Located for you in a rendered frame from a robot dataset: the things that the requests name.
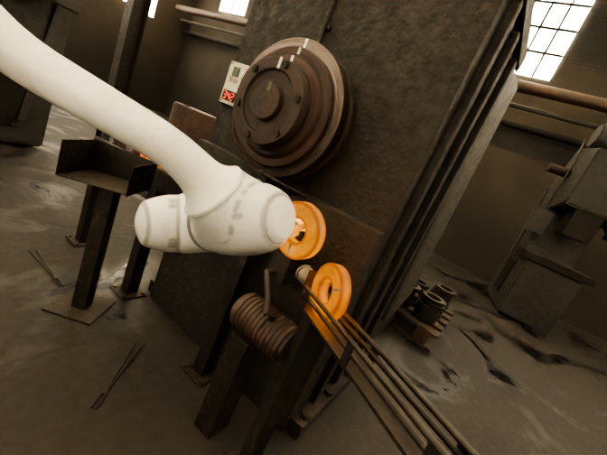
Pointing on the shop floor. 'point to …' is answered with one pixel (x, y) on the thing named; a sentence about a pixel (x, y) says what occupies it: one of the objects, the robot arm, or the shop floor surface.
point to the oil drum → (191, 121)
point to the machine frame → (363, 161)
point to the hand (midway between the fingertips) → (301, 225)
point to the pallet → (425, 312)
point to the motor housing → (242, 358)
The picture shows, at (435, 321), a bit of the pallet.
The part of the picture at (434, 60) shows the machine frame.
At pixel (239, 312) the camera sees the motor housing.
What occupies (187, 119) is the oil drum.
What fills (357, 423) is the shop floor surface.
